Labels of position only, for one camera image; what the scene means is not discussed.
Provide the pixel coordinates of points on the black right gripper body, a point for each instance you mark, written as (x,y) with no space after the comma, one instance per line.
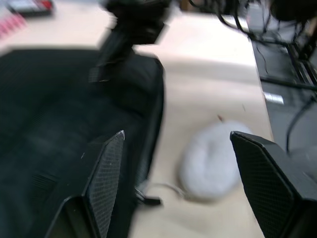
(141,19)

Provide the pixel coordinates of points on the black laptop bag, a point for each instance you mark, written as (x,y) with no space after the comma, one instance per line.
(62,119)

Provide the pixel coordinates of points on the pink striped item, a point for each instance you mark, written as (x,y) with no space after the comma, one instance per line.
(11,24)

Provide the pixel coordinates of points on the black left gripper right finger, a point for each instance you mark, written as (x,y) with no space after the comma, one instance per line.
(267,183)

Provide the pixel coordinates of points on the black equipment case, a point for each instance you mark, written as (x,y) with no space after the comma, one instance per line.
(287,99)

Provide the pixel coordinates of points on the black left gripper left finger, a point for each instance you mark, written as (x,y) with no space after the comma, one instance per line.
(105,178)

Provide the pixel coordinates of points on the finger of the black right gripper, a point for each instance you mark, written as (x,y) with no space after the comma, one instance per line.
(112,54)

